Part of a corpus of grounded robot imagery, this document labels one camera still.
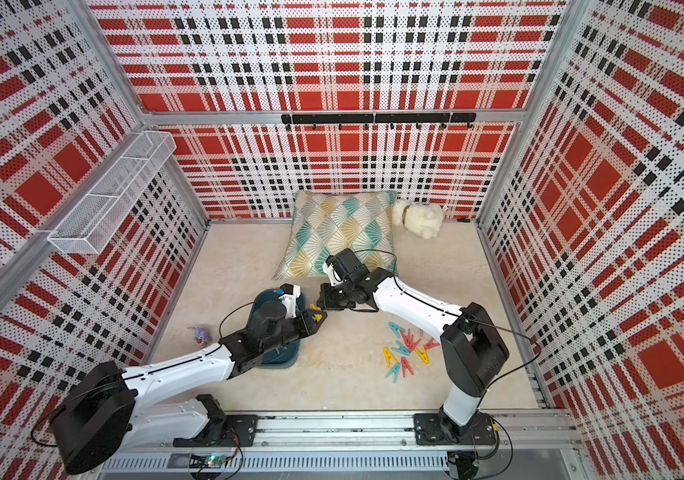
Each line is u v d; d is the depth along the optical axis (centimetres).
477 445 71
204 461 69
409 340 89
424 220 111
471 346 45
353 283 65
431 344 88
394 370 83
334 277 73
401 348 88
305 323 71
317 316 80
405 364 84
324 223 99
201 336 86
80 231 68
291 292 77
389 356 86
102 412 41
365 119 90
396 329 91
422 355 86
